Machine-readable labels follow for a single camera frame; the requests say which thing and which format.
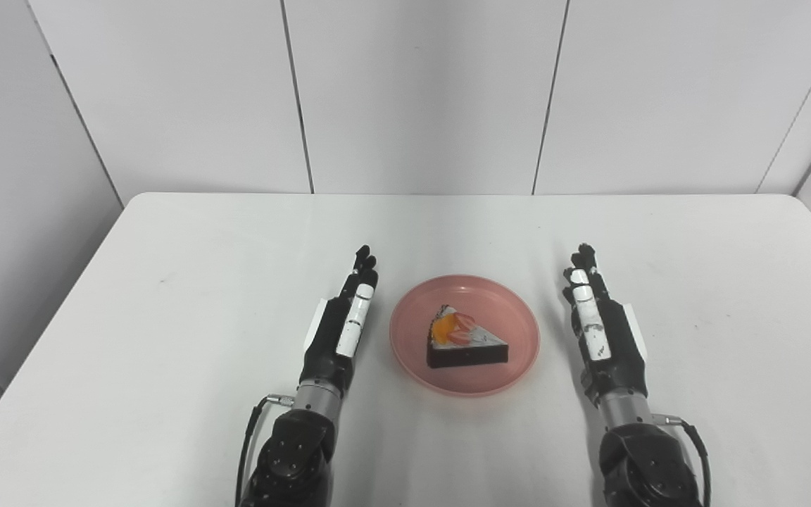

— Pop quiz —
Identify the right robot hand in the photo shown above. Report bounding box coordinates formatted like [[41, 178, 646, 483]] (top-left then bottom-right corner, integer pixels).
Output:
[[561, 243, 649, 411]]

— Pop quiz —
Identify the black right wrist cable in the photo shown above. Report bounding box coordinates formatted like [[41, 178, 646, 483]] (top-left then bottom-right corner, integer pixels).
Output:
[[653, 414, 712, 504]]

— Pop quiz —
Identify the chocolate cake slice with fruit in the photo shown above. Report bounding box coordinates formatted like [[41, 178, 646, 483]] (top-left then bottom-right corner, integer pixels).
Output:
[[426, 304, 509, 370]]

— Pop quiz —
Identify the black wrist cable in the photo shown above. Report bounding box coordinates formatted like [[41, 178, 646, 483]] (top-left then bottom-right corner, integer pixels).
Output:
[[234, 394, 295, 504], [653, 414, 712, 504]]

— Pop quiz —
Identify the pink plate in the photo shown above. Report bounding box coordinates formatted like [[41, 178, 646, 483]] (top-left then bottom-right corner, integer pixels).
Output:
[[389, 274, 541, 398]]

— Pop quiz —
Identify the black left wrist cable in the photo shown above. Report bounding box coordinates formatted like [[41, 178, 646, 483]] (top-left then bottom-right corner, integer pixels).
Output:
[[234, 394, 295, 504]]

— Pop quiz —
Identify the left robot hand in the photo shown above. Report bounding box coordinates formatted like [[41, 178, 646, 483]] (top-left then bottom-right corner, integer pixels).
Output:
[[298, 244, 379, 390]]

